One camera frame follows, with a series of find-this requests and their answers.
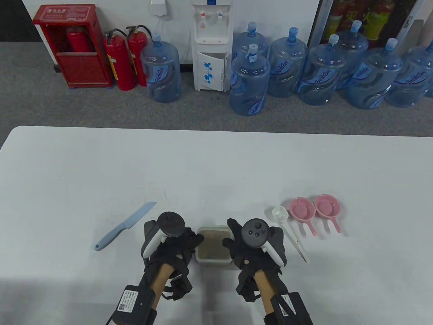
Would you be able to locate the person's left hand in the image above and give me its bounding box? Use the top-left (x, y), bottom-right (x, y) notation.
top-left (142, 220), bottom-right (205, 300)

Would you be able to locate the person's right hand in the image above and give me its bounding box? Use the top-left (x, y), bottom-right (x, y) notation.
top-left (222, 218), bottom-right (288, 303)

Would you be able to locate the white sesame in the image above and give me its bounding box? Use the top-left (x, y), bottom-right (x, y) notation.
top-left (199, 230), bottom-right (231, 260)

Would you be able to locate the clear plastic container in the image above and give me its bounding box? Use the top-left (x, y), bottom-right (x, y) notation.
top-left (196, 226), bottom-right (234, 268)

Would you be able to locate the light blue knife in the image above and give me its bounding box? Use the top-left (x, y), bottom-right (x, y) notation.
top-left (94, 202), bottom-right (157, 252)

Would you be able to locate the white coffee spoon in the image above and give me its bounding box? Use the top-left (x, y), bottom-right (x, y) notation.
top-left (272, 206), bottom-right (310, 263)

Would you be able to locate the person's right forearm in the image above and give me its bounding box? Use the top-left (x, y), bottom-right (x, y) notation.
top-left (254, 271), bottom-right (281, 317)

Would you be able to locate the person's left forearm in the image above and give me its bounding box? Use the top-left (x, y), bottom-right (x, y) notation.
top-left (149, 264), bottom-right (175, 310)

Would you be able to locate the black white right hand controller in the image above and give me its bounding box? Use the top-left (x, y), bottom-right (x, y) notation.
top-left (241, 219), bottom-right (286, 268)

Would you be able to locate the row of blue water jugs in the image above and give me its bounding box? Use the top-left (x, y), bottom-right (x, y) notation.
top-left (140, 20), bottom-right (433, 116)

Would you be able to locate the red fire extinguisher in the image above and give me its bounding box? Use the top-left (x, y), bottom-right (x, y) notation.
top-left (103, 29), bottom-right (137, 91)
top-left (126, 25), bottom-right (152, 87)
top-left (66, 27), bottom-right (92, 53)

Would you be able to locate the red fire extinguisher cabinet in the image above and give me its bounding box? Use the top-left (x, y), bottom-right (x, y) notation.
top-left (33, 4), bottom-right (113, 89)

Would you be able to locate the white water dispenser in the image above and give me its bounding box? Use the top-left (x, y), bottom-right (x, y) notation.
top-left (191, 0), bottom-right (234, 92)

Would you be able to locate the red yellow framed poster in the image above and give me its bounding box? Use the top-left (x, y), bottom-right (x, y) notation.
top-left (310, 0), bottom-right (427, 48)

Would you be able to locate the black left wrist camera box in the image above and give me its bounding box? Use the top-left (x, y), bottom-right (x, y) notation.
top-left (112, 285), bottom-right (158, 325)

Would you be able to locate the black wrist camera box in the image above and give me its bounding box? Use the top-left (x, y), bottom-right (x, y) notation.
top-left (112, 285), bottom-right (158, 325)
top-left (264, 292), bottom-right (313, 325)

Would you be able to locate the pink dish with handle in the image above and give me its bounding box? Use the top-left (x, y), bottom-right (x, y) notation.
top-left (290, 198), bottom-right (318, 237)
top-left (315, 194), bottom-right (342, 233)

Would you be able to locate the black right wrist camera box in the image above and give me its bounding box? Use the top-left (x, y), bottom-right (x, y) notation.
top-left (264, 292), bottom-right (313, 325)

